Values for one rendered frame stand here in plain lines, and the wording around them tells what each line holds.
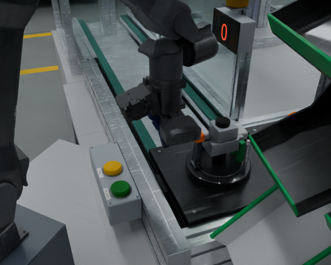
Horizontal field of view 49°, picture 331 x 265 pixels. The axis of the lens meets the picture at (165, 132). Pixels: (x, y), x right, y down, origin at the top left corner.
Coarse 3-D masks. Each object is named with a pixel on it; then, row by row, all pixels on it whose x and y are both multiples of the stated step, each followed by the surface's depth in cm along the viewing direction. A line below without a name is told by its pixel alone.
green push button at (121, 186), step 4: (120, 180) 76; (112, 184) 75; (116, 184) 75; (120, 184) 75; (124, 184) 75; (128, 184) 75; (112, 188) 74; (116, 188) 74; (120, 188) 74; (124, 188) 74; (128, 188) 74; (112, 192) 74; (116, 192) 73; (120, 192) 73; (124, 192) 74; (128, 192) 74; (116, 196) 74; (120, 196) 74
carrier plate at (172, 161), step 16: (192, 144) 87; (160, 160) 82; (176, 160) 82; (256, 160) 82; (176, 176) 78; (256, 176) 78; (176, 192) 74; (192, 192) 74; (208, 192) 74; (224, 192) 74; (240, 192) 74; (256, 192) 74; (192, 208) 70; (208, 208) 70; (224, 208) 70; (240, 208) 70; (192, 224) 68
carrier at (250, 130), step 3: (267, 123) 95; (270, 123) 95; (252, 126) 93; (255, 126) 93; (258, 126) 93; (261, 126) 93; (264, 126) 93; (246, 129) 92; (249, 129) 92; (252, 129) 92; (255, 129) 92; (258, 129) 92; (249, 132) 91; (252, 132) 91
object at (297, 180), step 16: (320, 96) 47; (304, 112) 48; (320, 112) 48; (272, 128) 48; (288, 128) 49; (304, 128) 48; (320, 128) 47; (256, 144) 47; (272, 144) 48; (288, 144) 47; (304, 144) 46; (320, 144) 45; (272, 160) 46; (288, 160) 45; (304, 160) 44; (320, 160) 43; (272, 176) 43; (288, 176) 44; (304, 176) 43; (320, 176) 42; (288, 192) 42; (304, 192) 41; (320, 192) 38; (304, 208) 39
